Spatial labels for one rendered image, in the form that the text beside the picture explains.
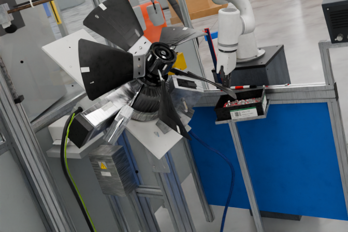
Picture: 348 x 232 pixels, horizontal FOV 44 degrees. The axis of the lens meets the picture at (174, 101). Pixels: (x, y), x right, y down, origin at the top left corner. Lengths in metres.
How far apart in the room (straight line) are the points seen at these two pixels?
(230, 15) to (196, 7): 8.10
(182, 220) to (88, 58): 0.91
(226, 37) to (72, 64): 0.67
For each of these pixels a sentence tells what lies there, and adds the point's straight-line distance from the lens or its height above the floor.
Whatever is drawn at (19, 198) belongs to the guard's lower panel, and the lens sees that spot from 2.21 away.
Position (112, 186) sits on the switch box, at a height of 0.67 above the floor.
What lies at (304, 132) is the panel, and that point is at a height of 0.62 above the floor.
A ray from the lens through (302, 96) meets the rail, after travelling 2.07.
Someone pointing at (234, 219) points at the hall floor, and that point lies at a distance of 2.75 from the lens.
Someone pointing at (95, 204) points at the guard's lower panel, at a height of 0.42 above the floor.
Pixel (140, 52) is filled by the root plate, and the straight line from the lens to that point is 1.81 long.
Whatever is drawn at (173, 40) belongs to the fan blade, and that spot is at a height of 1.22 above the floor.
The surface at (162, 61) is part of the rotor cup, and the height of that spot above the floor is 1.20.
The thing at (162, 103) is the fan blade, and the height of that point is 1.10.
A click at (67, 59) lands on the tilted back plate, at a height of 1.28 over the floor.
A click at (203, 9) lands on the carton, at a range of 9.80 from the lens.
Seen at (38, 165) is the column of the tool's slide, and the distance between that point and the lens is 2.06.
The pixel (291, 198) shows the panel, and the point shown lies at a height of 0.23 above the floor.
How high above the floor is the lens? 1.60
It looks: 19 degrees down
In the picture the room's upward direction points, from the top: 17 degrees counter-clockwise
